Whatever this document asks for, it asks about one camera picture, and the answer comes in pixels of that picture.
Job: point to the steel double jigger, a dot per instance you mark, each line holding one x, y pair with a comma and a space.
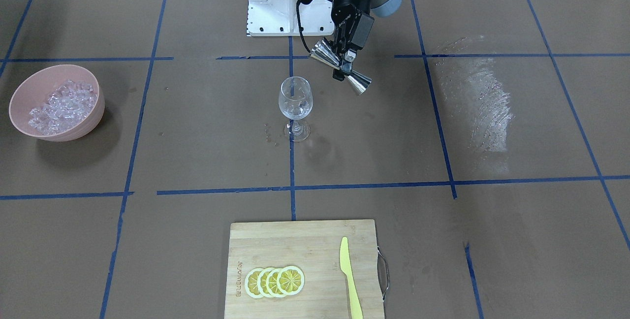
323, 53

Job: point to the clear ice cubes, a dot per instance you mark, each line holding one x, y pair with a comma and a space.
65, 107

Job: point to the clear wine glass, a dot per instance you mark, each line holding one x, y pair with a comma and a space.
296, 102

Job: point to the bamboo cutting board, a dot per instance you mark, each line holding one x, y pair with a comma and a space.
303, 270

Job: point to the lemon slice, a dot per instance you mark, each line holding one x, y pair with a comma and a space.
290, 280

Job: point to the yellow plastic knife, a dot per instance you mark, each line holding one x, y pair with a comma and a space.
355, 309

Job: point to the pink bowl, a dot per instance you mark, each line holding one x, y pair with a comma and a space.
33, 92

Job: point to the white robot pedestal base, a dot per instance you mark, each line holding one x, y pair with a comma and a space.
279, 18

